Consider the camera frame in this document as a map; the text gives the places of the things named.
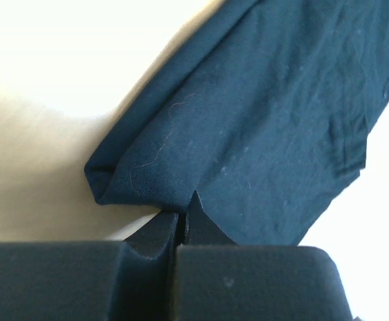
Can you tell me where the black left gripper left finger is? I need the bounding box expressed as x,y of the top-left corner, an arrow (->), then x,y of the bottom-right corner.
0,212 -> 178,320

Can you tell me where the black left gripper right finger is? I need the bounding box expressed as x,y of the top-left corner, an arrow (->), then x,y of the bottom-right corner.
174,194 -> 352,320

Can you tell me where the black t shirt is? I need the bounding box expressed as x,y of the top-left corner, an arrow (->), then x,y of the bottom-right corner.
85,1 -> 389,245

